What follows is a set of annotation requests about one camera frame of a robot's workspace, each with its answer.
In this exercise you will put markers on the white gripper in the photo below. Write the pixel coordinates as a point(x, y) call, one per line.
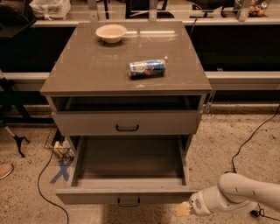
point(197, 203)

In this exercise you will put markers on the grey drawer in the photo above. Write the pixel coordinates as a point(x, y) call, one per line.
point(129, 171)
point(131, 123)

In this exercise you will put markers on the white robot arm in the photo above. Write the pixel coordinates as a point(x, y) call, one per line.
point(234, 193)

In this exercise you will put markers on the grey drawer cabinet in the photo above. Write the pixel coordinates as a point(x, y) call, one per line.
point(92, 75)

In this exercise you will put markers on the blue tape cross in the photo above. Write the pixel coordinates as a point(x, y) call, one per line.
point(63, 166)

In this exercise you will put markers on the blue white crushed can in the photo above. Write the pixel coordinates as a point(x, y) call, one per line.
point(146, 68)

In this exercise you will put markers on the tan shoe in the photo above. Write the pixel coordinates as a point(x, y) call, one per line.
point(5, 170)

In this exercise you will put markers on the white bowl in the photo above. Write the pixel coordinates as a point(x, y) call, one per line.
point(111, 33)

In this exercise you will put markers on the black tripod stand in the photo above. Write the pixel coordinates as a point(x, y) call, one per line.
point(18, 139)

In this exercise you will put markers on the fruit pile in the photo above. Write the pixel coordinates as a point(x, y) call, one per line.
point(257, 8)

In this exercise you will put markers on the white plastic bag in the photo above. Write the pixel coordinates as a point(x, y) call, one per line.
point(50, 9)

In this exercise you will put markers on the wire basket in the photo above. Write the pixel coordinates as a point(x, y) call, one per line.
point(58, 144)

